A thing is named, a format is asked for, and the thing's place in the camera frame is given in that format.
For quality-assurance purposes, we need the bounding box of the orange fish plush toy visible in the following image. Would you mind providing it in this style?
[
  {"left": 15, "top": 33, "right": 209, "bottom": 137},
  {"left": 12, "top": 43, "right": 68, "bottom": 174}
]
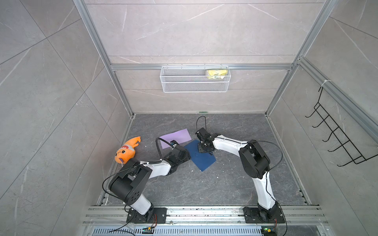
[{"left": 115, "top": 136, "right": 141, "bottom": 164}]

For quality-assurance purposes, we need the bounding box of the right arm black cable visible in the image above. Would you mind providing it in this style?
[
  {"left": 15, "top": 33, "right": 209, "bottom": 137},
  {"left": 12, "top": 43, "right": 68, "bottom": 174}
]
[{"left": 256, "top": 140, "right": 284, "bottom": 173}]

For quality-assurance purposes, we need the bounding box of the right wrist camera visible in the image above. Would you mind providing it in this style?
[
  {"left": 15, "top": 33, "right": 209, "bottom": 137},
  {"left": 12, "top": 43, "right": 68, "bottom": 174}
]
[{"left": 195, "top": 128, "right": 214, "bottom": 143}]

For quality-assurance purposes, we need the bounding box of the black wire hook rack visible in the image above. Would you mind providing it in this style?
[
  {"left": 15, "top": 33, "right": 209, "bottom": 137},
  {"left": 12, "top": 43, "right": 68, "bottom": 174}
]
[{"left": 305, "top": 87, "right": 378, "bottom": 167}]

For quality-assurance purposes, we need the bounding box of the aluminium mounting rail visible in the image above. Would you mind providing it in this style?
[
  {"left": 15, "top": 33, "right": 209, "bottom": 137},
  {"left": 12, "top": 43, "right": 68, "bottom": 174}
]
[{"left": 80, "top": 206, "right": 333, "bottom": 236}]

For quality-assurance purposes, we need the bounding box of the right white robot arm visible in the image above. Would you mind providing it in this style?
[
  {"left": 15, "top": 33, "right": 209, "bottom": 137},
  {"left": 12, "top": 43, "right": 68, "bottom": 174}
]
[{"left": 196, "top": 128, "right": 279, "bottom": 222}]

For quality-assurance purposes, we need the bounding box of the purple envelope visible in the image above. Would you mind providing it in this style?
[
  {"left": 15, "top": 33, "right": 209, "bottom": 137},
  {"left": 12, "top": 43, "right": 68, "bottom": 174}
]
[{"left": 160, "top": 129, "right": 192, "bottom": 144}]

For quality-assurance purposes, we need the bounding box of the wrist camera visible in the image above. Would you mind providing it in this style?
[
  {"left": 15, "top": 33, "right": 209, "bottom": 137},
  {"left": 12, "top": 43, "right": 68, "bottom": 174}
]
[
  {"left": 195, "top": 128, "right": 214, "bottom": 143},
  {"left": 170, "top": 140, "right": 179, "bottom": 149}
]

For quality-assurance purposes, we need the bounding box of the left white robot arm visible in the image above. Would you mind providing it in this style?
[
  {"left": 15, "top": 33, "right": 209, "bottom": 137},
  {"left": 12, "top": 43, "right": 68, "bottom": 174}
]
[{"left": 108, "top": 145, "right": 191, "bottom": 222}]

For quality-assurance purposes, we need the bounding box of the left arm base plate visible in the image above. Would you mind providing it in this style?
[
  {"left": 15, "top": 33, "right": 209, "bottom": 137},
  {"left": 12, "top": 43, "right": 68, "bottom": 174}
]
[{"left": 127, "top": 207, "right": 167, "bottom": 224}]

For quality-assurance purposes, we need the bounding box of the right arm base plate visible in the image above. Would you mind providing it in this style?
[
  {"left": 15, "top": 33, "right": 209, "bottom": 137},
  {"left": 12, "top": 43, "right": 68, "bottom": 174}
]
[{"left": 243, "top": 206, "right": 286, "bottom": 224}]

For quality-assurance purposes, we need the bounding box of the dark blue envelope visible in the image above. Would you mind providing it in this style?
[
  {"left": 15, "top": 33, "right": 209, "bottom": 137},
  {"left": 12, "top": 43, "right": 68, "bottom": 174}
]
[{"left": 185, "top": 140, "right": 216, "bottom": 172}]

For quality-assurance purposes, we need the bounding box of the yellow item in basket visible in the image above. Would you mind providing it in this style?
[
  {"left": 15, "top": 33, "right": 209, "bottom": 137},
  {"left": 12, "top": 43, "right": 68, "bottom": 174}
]
[{"left": 205, "top": 69, "right": 228, "bottom": 80}]

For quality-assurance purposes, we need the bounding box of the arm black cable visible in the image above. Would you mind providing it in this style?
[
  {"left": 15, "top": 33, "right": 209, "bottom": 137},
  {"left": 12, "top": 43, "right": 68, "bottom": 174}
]
[
  {"left": 256, "top": 140, "right": 284, "bottom": 173},
  {"left": 155, "top": 137, "right": 175, "bottom": 161}
]

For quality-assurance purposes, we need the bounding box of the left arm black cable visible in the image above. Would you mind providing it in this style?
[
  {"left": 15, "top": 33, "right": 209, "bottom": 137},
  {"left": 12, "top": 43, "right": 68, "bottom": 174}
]
[{"left": 155, "top": 137, "right": 175, "bottom": 161}]

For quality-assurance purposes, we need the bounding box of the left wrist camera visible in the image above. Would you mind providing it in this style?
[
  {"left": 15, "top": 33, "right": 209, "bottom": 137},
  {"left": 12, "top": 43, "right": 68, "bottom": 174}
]
[{"left": 170, "top": 140, "right": 179, "bottom": 149}]

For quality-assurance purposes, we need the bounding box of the white wire mesh basket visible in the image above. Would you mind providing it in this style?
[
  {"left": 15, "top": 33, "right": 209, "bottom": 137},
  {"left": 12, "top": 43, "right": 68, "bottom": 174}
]
[{"left": 159, "top": 65, "right": 231, "bottom": 93}]

